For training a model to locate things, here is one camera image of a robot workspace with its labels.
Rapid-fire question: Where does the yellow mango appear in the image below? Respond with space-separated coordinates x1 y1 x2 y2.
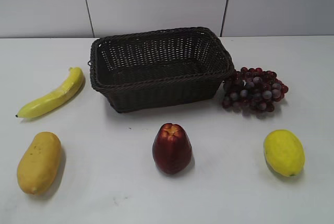
17 132 62 195

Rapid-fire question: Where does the black wicker basket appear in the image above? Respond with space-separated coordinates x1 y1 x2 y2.
90 27 234 113

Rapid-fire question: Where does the yellow lemon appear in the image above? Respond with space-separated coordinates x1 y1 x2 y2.
264 129 305 177

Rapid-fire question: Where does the red apple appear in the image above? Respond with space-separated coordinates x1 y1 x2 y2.
152 123 193 174

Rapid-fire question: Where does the purple grape bunch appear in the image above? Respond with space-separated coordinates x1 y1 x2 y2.
222 67 289 113

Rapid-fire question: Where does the yellow banana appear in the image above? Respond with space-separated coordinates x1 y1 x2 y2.
15 67 85 119

